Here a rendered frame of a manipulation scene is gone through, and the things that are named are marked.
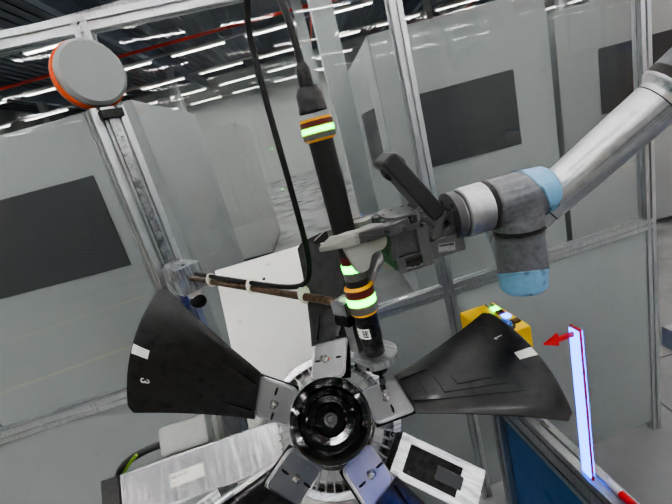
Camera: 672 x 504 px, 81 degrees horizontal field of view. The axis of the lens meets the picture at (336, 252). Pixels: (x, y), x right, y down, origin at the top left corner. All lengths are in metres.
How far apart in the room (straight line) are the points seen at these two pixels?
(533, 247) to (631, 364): 1.53
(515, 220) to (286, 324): 0.55
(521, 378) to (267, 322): 0.54
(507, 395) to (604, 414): 1.52
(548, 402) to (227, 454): 0.53
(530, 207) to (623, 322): 1.42
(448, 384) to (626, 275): 1.35
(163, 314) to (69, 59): 0.68
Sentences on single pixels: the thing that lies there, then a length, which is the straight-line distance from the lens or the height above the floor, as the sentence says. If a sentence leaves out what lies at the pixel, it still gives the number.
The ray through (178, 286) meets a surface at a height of 1.34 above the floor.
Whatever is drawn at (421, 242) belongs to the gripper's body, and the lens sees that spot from 0.56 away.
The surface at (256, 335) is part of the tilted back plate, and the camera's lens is 0.94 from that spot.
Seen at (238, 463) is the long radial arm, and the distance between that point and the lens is 0.80.
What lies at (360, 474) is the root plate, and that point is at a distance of 0.67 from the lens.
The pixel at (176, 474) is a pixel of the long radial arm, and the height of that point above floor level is 1.12.
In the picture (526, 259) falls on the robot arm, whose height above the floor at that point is 1.36.
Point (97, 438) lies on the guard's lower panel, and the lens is 1.63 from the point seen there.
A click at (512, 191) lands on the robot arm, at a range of 0.62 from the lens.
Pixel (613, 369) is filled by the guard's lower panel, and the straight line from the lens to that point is 2.09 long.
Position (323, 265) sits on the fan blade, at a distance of 0.76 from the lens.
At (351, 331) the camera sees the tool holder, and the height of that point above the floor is 1.31.
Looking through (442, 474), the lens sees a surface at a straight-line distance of 0.78.
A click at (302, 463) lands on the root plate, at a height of 1.15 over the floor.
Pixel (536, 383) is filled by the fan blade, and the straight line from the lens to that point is 0.71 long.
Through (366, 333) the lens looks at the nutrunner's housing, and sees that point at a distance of 0.60.
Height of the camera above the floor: 1.60
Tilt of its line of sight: 16 degrees down
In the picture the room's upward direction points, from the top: 15 degrees counter-clockwise
